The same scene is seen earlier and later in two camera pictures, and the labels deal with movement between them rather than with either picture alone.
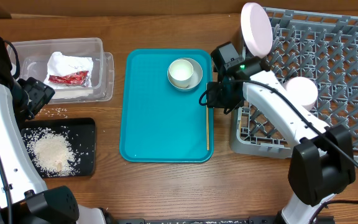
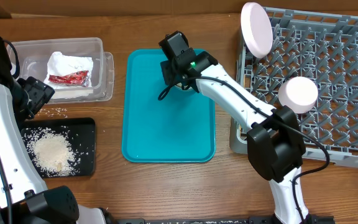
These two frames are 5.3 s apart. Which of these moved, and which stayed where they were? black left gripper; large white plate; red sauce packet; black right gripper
Moved: black right gripper
Stayed: black left gripper; red sauce packet; large white plate
